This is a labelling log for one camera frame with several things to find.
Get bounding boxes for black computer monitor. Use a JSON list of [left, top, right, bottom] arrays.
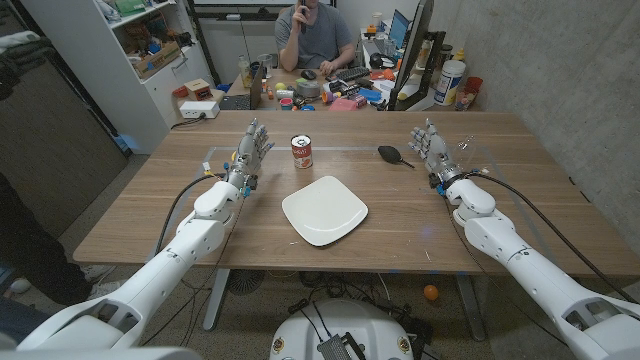
[[387, 0, 436, 112]]

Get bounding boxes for dark open laptop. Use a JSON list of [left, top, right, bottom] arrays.
[[218, 62, 265, 111]]

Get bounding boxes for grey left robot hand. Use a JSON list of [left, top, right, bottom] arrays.
[[225, 118, 275, 190]]

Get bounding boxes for white power box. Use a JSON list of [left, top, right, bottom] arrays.
[[178, 100, 221, 120]]

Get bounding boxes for brown cardboard box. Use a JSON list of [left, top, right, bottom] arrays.
[[130, 40, 182, 81]]

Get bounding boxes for small red wooden box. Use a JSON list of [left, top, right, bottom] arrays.
[[183, 78, 213, 102]]

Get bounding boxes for black keyboard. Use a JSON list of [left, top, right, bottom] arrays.
[[325, 65, 372, 84]]

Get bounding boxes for red white tomato soup can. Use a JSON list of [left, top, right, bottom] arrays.
[[290, 134, 315, 170]]

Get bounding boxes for black headphones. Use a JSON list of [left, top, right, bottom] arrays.
[[368, 52, 397, 70]]

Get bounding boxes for white square paper plate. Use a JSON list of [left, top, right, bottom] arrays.
[[281, 175, 370, 248]]

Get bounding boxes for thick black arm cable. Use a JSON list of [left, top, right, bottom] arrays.
[[153, 172, 227, 256], [464, 170, 640, 306]]

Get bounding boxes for pink box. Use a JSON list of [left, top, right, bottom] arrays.
[[328, 97, 360, 112]]

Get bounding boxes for blue laptop screen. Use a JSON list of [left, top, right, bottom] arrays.
[[388, 8, 411, 50]]

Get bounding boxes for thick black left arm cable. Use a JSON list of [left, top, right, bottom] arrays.
[[153, 172, 227, 256]]

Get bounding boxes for white shelf cabinet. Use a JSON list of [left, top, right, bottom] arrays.
[[19, 0, 216, 155]]

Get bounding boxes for grey duct tape roll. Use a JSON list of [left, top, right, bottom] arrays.
[[296, 80, 322, 99]]

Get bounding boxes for white plastic tub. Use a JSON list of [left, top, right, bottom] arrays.
[[433, 59, 467, 107]]

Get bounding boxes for grey metal table leg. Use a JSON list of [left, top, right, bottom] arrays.
[[454, 274, 487, 342], [202, 268, 231, 332]]

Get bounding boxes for person in dark trousers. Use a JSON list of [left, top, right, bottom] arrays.
[[0, 172, 121, 306]]

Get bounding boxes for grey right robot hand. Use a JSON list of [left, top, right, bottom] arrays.
[[408, 118, 464, 190]]

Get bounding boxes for black rubber air blower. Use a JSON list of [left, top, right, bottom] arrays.
[[377, 145, 416, 170]]

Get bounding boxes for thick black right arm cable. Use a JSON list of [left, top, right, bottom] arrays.
[[464, 170, 640, 306]]

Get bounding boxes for black floor fan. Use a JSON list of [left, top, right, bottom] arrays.
[[227, 269, 266, 296]]

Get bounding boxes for clear drink bottle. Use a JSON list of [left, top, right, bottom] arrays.
[[237, 54, 254, 89]]

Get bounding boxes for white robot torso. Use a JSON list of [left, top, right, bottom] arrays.
[[269, 298, 415, 360]]

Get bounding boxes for person in grey t-shirt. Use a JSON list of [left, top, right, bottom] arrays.
[[274, 0, 357, 76]]

